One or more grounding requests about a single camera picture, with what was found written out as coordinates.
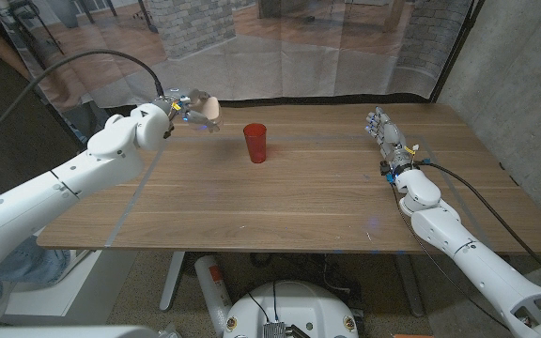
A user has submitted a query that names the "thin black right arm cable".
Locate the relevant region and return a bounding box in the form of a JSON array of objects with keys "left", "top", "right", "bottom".
[{"left": 392, "top": 185, "right": 511, "bottom": 330}]

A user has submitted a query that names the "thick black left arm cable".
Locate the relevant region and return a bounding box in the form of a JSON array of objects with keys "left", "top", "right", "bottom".
[{"left": 0, "top": 49, "right": 166, "bottom": 159}]

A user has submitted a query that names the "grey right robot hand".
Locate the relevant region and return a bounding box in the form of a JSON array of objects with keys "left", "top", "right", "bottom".
[{"left": 365, "top": 106, "right": 419, "bottom": 177}]

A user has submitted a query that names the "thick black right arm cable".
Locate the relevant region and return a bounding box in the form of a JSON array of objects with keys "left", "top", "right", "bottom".
[{"left": 415, "top": 161, "right": 541, "bottom": 292}]

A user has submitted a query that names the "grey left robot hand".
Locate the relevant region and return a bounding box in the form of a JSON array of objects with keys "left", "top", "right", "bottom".
[{"left": 155, "top": 87, "right": 223, "bottom": 134}]

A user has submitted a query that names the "printed room backdrop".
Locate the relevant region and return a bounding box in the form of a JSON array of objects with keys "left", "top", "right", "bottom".
[{"left": 0, "top": 0, "right": 476, "bottom": 112}]

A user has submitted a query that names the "red plastic cup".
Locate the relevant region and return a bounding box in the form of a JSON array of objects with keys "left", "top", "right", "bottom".
[{"left": 242, "top": 123, "right": 268, "bottom": 164}]

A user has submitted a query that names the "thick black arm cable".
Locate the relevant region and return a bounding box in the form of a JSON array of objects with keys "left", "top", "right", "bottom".
[
  {"left": 415, "top": 161, "right": 541, "bottom": 292},
  {"left": 0, "top": 49, "right": 166, "bottom": 159}
]

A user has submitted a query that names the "white table leg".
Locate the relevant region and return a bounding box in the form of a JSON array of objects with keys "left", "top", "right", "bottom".
[
  {"left": 394, "top": 253, "right": 425, "bottom": 318},
  {"left": 159, "top": 251, "right": 186, "bottom": 313}
]

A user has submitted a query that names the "white cylinder with orange label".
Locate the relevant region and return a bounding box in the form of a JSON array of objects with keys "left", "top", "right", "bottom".
[{"left": 193, "top": 254, "right": 234, "bottom": 337}]

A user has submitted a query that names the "white round robot torso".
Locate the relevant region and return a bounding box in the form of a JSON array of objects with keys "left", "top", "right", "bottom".
[{"left": 223, "top": 280, "right": 360, "bottom": 338}]

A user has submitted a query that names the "standing person in black shirt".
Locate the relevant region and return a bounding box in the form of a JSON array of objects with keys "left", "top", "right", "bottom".
[{"left": 0, "top": 0, "right": 116, "bottom": 146}]

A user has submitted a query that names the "seated person in blue jeans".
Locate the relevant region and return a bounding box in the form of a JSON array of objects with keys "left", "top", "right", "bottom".
[{"left": 0, "top": 234, "right": 72, "bottom": 329}]

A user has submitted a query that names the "black backdrop stand pole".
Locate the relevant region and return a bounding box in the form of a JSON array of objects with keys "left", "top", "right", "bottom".
[{"left": 429, "top": 0, "right": 486, "bottom": 103}]

